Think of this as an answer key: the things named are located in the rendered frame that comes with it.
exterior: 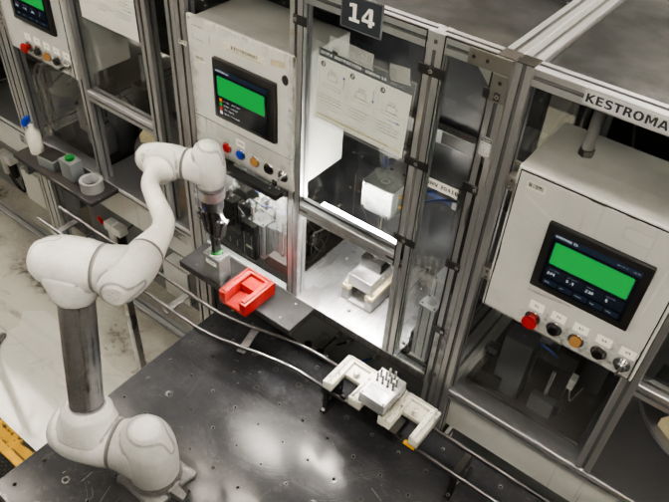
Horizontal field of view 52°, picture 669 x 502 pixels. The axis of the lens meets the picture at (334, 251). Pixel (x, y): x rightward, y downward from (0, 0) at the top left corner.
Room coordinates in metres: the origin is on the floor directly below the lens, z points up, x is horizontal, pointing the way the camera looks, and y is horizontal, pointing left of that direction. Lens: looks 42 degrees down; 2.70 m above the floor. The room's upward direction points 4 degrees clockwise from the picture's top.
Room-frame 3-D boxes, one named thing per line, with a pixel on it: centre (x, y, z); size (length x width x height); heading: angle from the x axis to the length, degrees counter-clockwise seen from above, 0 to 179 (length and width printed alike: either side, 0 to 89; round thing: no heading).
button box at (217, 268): (1.82, 0.41, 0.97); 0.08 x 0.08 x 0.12; 55
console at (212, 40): (1.95, 0.25, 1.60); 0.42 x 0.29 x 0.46; 55
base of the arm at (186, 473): (1.11, 0.49, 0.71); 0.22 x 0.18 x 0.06; 55
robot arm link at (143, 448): (1.12, 0.52, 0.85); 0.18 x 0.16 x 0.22; 80
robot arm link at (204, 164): (1.81, 0.43, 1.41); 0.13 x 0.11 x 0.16; 80
